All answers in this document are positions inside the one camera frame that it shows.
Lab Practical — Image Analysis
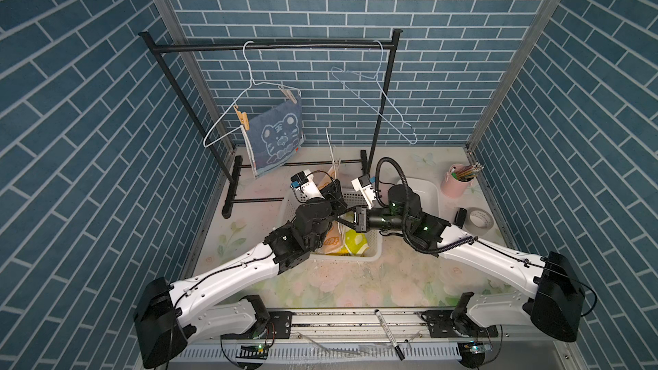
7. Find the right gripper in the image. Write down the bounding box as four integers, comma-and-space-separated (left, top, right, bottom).
334, 206, 410, 235

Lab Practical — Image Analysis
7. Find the yellow green towel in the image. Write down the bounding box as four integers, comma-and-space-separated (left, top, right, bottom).
339, 224, 369, 256

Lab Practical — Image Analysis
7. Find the orange bunny towel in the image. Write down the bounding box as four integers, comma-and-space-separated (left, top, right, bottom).
317, 164, 344, 255

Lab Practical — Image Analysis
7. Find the light blue wire hanger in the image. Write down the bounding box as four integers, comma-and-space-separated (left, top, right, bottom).
330, 40, 419, 146

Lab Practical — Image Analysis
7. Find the white wire hanger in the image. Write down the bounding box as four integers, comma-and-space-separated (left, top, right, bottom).
202, 40, 302, 149
321, 129, 341, 188

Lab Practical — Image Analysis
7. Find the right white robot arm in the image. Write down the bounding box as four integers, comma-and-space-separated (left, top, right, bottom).
353, 184, 591, 343

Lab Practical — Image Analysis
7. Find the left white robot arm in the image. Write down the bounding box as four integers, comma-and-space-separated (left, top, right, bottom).
133, 180, 347, 369

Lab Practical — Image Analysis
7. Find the white perforated plastic basket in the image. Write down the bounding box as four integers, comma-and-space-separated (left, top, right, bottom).
310, 188, 383, 262

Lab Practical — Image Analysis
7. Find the white rectangular tray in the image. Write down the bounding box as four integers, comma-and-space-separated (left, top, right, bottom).
407, 177, 441, 217

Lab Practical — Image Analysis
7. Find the blue bear towel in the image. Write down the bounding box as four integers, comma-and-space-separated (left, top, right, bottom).
243, 100, 304, 178

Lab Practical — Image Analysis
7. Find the pink metal pen bucket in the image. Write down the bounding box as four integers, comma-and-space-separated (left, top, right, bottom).
440, 164, 473, 199

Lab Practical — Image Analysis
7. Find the black object beside tape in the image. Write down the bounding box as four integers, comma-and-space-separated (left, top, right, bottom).
453, 207, 468, 229

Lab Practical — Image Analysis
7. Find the roll of tape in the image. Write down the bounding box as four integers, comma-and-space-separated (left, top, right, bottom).
464, 207, 495, 236

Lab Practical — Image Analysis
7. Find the beige clothespin on blue towel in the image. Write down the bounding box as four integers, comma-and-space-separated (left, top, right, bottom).
279, 86, 298, 104

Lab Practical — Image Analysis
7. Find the beige clothespin far left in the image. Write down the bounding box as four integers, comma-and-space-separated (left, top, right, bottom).
233, 104, 250, 131

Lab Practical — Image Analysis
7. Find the bundle of coloured pencils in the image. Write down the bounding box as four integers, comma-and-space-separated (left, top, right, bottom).
451, 162, 484, 183

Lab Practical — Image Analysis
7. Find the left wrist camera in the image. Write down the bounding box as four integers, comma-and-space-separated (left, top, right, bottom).
291, 169, 322, 203

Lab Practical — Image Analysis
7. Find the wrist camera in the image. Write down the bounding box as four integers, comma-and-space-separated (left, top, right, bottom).
291, 169, 322, 203
351, 174, 378, 210

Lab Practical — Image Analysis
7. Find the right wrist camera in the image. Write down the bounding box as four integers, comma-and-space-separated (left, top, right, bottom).
351, 174, 378, 210

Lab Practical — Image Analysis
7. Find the black corrugated cable hose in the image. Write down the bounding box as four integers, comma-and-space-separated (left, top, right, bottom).
374, 157, 476, 257

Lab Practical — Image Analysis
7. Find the black clothes rack frame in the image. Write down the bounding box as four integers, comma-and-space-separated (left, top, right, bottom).
138, 28, 403, 219

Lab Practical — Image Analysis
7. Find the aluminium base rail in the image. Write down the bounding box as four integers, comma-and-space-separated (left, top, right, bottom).
153, 308, 563, 369

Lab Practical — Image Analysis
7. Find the black marker on rail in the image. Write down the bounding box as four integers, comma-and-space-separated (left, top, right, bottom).
375, 309, 405, 361

